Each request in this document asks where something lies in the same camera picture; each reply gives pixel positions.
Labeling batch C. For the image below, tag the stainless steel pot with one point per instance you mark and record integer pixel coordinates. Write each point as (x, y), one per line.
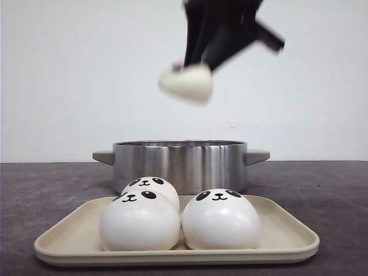
(191, 166)

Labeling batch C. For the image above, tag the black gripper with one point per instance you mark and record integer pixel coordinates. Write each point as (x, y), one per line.
(221, 29)

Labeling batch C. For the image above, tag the beige plastic tray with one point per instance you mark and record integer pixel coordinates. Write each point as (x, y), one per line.
(74, 242)

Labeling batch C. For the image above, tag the white panda bun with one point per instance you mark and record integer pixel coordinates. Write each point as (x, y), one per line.
(155, 183)
(140, 220)
(220, 219)
(193, 83)

